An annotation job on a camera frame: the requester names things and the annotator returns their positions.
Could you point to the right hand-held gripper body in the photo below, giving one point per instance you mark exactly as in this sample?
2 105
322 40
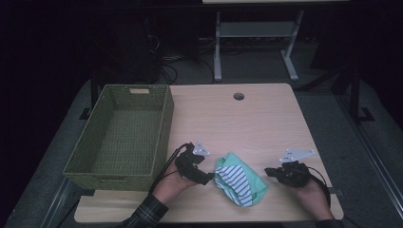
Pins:
294 174

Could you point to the person's left hand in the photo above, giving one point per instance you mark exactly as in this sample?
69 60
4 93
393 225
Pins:
172 186

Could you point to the black stand foot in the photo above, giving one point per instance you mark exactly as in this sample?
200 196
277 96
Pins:
92 95

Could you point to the aluminium floor rail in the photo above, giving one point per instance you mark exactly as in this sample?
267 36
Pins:
57 205
374 158

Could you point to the green woven basket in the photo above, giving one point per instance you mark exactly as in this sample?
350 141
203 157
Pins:
126 139

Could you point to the black metal stand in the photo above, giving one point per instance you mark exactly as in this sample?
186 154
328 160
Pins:
355 95

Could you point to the grey table bracket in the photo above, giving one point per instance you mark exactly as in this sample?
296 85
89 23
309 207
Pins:
335 191

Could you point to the person's right hand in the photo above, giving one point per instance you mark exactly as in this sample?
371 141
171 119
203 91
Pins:
313 196

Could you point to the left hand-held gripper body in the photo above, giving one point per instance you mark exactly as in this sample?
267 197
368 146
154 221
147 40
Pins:
187 166

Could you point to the white metal stand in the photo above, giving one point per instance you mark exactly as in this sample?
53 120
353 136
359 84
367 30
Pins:
253 29

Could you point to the mint green striped garment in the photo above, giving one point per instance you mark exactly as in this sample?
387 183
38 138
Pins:
240 180

